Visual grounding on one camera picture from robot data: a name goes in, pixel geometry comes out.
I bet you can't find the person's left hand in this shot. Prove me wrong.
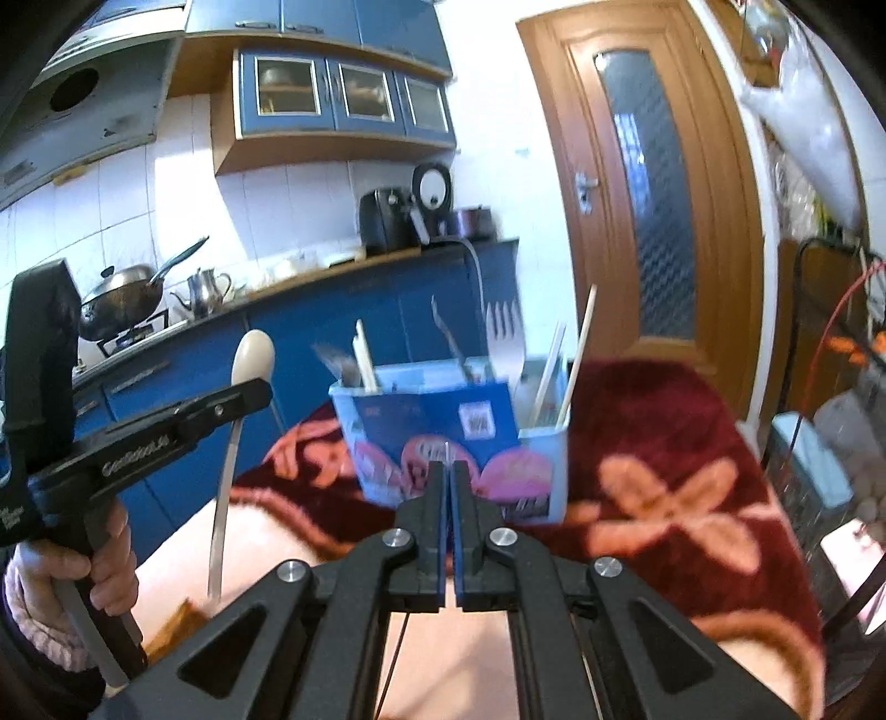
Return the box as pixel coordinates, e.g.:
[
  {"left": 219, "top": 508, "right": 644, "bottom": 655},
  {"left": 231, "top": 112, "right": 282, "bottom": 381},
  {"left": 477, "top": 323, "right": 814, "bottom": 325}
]
[{"left": 6, "top": 498, "right": 141, "bottom": 620}]

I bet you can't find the red floral blanket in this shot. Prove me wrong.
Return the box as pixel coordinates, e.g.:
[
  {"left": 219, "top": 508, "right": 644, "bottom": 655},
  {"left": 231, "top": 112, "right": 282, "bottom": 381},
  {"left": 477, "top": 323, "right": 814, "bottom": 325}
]
[{"left": 145, "top": 356, "right": 828, "bottom": 720}]

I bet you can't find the black wire rack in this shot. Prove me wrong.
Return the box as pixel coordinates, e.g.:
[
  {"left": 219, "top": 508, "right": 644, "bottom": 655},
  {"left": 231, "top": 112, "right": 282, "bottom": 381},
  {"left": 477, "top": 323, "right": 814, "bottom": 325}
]
[{"left": 758, "top": 239, "right": 886, "bottom": 693}]

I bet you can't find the gas stove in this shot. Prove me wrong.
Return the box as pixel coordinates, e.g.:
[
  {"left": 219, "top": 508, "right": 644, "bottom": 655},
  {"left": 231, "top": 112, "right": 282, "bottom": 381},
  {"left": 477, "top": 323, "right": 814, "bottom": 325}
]
[{"left": 97, "top": 311, "right": 171, "bottom": 357}]

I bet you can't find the metal wok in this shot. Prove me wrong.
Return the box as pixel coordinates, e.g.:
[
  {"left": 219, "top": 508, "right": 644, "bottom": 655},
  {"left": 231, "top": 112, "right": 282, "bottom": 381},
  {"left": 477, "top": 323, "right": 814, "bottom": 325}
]
[{"left": 78, "top": 235, "right": 210, "bottom": 342}]

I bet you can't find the metal spoon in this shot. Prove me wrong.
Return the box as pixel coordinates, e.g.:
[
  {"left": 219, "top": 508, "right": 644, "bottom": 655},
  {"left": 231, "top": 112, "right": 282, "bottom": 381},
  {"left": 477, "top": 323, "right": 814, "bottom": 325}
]
[{"left": 208, "top": 330, "right": 276, "bottom": 602}]

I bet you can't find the blue wooden wall cabinet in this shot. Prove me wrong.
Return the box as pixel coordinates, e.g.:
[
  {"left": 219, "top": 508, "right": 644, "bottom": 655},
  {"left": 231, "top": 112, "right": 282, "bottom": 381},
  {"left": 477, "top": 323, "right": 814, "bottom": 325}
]
[{"left": 183, "top": 0, "right": 458, "bottom": 176}]

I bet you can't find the red cable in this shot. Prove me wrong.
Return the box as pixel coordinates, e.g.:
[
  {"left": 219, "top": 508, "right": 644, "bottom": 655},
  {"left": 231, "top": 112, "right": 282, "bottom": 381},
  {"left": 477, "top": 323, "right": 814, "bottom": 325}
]
[{"left": 806, "top": 259, "right": 886, "bottom": 416}]

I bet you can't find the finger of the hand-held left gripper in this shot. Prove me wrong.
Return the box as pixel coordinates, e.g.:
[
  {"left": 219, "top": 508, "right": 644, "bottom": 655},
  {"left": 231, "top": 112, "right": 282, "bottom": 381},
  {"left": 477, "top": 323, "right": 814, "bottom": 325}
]
[{"left": 86, "top": 378, "right": 275, "bottom": 487}]

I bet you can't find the white plastic fork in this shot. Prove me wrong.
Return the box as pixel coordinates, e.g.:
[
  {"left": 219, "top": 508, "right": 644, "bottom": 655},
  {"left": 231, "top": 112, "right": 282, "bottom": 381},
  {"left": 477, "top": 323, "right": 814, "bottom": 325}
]
[{"left": 485, "top": 301, "right": 527, "bottom": 404}]

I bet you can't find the wooden door with glass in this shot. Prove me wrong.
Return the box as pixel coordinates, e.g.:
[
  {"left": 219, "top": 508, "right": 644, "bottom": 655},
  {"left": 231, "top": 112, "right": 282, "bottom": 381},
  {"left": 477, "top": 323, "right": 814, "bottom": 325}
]
[{"left": 516, "top": 0, "right": 766, "bottom": 423}]

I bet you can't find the dark rice cooker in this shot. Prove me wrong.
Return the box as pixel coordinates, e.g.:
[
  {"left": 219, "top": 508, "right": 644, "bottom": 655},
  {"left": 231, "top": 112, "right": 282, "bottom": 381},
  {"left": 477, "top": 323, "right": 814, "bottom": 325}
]
[{"left": 411, "top": 162, "right": 494, "bottom": 242}]

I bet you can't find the metal teapot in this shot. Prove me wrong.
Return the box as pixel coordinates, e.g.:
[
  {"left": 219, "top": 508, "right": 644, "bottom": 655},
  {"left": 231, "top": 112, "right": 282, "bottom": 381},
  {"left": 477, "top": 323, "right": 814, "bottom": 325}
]
[{"left": 171, "top": 268, "right": 233, "bottom": 312}]

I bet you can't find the metal utensil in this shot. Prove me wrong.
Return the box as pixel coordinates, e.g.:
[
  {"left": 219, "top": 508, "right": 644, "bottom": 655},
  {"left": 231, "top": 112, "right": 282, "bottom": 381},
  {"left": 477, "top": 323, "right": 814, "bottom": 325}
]
[{"left": 430, "top": 296, "right": 478, "bottom": 383}]

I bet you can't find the blue base cabinet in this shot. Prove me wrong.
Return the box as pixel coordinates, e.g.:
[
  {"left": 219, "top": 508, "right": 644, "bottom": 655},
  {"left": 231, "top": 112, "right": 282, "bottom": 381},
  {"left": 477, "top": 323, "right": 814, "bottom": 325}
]
[{"left": 0, "top": 242, "right": 520, "bottom": 548}]

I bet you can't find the black air fryer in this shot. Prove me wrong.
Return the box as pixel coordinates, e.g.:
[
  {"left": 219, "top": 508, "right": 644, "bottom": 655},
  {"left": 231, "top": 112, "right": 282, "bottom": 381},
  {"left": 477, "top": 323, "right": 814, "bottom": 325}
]
[{"left": 358, "top": 187, "right": 422, "bottom": 256}]

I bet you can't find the wooden chopstick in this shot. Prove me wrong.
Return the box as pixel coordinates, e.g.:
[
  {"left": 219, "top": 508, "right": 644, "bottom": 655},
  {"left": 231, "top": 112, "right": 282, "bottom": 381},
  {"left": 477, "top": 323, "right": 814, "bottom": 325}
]
[
  {"left": 557, "top": 284, "right": 597, "bottom": 426},
  {"left": 529, "top": 322, "right": 567, "bottom": 425}
]

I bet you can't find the white plastic bag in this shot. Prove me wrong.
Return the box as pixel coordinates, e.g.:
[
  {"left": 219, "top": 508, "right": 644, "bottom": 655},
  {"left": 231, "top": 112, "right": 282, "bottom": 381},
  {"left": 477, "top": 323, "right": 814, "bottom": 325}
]
[{"left": 737, "top": 0, "right": 869, "bottom": 229}]

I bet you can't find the wooden wall niche shelf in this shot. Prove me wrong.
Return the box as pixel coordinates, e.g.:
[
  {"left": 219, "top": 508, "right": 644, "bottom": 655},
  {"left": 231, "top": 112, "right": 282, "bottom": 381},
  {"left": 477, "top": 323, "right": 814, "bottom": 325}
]
[{"left": 692, "top": 0, "right": 886, "bottom": 430}]

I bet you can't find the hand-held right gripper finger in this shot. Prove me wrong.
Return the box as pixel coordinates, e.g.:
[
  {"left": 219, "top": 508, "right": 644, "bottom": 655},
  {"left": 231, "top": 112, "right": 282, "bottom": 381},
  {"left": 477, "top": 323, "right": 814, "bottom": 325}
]
[
  {"left": 104, "top": 460, "right": 451, "bottom": 720},
  {"left": 451, "top": 462, "right": 797, "bottom": 720}
]

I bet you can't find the blue utensil box pink print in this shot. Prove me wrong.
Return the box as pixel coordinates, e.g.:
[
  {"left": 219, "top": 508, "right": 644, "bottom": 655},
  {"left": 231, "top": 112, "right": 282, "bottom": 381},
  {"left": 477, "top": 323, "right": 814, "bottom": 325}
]
[{"left": 328, "top": 354, "right": 572, "bottom": 523}]

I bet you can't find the light blue container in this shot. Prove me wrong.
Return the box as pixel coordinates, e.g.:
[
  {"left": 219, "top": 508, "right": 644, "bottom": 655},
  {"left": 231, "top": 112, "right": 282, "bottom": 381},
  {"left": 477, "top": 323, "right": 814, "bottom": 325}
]
[{"left": 771, "top": 412, "right": 854, "bottom": 517}]

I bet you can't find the grey range hood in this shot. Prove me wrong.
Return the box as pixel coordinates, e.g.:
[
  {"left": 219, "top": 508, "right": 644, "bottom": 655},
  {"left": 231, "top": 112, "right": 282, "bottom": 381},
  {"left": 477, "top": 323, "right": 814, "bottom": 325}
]
[{"left": 0, "top": 0, "right": 184, "bottom": 209}]

